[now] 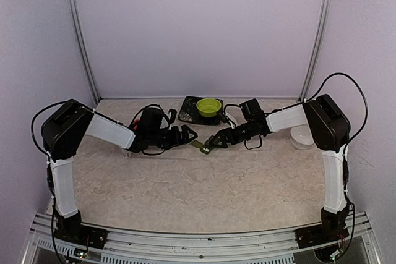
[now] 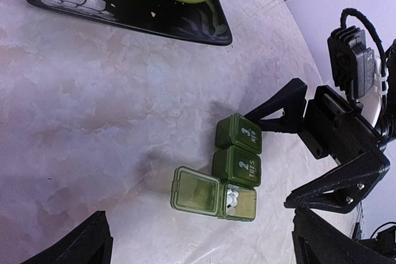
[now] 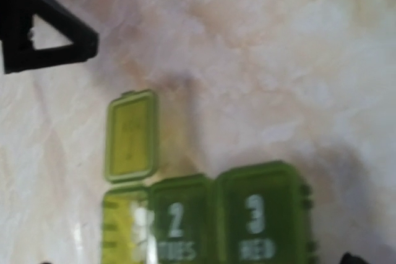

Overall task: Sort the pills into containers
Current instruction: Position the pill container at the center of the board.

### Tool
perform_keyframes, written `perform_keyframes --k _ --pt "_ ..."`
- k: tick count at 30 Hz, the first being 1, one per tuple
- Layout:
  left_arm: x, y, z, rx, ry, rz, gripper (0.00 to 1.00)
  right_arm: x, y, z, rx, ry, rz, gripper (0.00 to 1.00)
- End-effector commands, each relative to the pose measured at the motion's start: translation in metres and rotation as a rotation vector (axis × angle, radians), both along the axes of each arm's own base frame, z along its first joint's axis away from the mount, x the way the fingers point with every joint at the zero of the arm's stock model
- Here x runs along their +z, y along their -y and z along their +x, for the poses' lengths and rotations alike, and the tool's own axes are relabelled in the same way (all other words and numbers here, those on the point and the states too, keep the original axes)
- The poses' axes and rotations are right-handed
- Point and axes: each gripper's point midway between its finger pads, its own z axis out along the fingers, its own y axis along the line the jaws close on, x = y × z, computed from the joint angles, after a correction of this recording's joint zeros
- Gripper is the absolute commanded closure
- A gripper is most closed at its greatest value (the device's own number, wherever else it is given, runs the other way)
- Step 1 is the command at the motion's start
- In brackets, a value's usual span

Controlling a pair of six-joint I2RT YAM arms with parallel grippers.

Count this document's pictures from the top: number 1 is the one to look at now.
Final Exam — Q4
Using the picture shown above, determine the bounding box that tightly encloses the black patterned tray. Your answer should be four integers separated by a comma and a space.
178, 96, 220, 126

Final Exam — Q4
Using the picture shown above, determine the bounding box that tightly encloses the aluminium front frame rail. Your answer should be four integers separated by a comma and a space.
21, 213, 381, 264

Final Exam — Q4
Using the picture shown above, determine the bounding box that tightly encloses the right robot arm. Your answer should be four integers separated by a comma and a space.
207, 94, 351, 242

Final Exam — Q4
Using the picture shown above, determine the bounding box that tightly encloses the lime green bowl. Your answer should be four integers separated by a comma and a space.
196, 98, 222, 118

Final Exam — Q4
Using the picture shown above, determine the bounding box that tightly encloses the green pill organizer box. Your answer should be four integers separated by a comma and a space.
192, 140, 212, 155

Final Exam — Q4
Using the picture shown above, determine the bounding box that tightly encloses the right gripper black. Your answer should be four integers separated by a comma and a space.
209, 119, 256, 148

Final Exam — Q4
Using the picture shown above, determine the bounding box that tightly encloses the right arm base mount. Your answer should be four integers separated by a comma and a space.
295, 222, 349, 249

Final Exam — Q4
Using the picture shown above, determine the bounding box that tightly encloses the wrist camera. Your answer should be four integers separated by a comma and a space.
218, 111, 237, 129
168, 108, 177, 124

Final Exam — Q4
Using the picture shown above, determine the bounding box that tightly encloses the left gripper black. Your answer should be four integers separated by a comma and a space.
148, 124, 198, 150

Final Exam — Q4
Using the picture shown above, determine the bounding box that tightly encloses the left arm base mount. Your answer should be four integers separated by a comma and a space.
54, 222, 108, 249

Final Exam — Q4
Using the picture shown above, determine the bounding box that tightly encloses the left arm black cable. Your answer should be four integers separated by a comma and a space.
30, 100, 78, 156

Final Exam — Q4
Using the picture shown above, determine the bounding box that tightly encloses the red pill bottle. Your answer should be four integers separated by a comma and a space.
132, 119, 140, 131

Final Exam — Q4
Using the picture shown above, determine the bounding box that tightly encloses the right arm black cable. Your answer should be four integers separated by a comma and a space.
304, 72, 369, 147

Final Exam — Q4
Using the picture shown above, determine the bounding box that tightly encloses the right aluminium corner post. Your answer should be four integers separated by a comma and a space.
298, 0, 331, 101

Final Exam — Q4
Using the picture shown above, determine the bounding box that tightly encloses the aluminium corner post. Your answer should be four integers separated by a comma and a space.
67, 0, 101, 105
298, 0, 331, 101

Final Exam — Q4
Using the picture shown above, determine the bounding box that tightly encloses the white bottle lid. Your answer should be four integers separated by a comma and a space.
289, 126, 314, 150

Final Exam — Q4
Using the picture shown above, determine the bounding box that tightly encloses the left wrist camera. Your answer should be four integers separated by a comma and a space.
168, 108, 177, 124

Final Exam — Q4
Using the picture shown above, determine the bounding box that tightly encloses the left aluminium corner post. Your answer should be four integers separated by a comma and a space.
67, 0, 101, 105

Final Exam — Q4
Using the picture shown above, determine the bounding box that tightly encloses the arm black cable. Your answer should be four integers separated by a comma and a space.
304, 72, 369, 147
30, 100, 78, 156

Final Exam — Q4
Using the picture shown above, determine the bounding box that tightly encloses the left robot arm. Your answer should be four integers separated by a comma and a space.
41, 100, 198, 242

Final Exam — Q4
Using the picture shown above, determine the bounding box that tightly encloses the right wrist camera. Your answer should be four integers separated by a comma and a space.
218, 111, 237, 129

